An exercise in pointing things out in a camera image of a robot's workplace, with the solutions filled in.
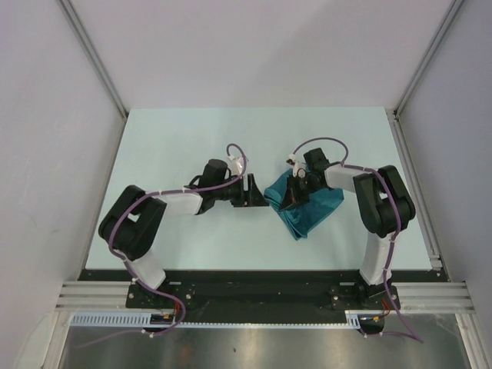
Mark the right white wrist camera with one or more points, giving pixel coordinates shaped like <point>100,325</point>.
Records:
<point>298,167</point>

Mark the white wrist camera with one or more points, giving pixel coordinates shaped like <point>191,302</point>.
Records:
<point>298,167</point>
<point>237,165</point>

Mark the right aluminium corner post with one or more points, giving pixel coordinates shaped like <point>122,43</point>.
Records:
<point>430,52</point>

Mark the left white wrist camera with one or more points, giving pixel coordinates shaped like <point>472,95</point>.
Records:
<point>237,165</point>

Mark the aluminium corner post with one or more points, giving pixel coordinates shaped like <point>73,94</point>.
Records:
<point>88,47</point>
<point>430,52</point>

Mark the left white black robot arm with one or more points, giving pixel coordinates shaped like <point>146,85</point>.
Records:
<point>130,226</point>

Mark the teal satin napkin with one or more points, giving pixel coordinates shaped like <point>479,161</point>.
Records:
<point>301,220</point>

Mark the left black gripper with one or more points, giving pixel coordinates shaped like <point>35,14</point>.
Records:
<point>254,197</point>

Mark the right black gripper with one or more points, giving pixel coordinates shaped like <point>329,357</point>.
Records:
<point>293,197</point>

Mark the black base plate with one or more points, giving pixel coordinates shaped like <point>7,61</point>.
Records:
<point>267,297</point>

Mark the left aluminium corner post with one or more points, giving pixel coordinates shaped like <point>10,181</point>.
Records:
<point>88,47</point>

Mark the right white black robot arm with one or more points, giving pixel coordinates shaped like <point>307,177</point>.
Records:
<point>383,201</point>

